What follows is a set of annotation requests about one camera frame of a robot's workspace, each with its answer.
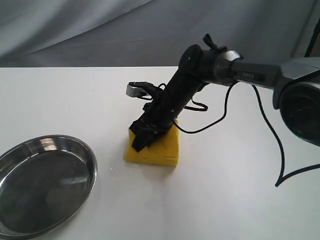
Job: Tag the round stainless steel pan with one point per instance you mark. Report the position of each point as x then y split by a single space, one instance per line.
44 182

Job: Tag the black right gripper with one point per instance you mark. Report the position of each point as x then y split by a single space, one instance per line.
164 107

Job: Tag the yellow sponge block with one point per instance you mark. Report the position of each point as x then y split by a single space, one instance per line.
164 151

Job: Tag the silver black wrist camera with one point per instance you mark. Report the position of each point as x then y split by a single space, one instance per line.
141 89

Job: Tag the grey backdrop cloth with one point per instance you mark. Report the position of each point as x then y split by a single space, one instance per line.
134 33

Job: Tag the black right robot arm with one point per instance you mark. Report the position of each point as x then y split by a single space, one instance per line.
295 84

